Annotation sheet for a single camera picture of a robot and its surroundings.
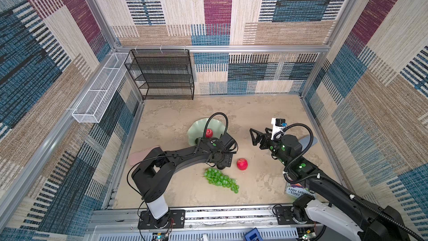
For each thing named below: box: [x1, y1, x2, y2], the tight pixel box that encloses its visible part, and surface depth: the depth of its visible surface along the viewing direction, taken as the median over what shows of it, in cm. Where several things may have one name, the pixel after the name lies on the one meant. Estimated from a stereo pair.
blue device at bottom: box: [244, 227, 264, 241], surface depth 66 cm
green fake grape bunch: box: [202, 167, 240, 194], surface depth 83 cm
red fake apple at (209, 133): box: [205, 128, 214, 138], surface depth 98 cm
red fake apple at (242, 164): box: [236, 157, 249, 171], surface depth 87 cm
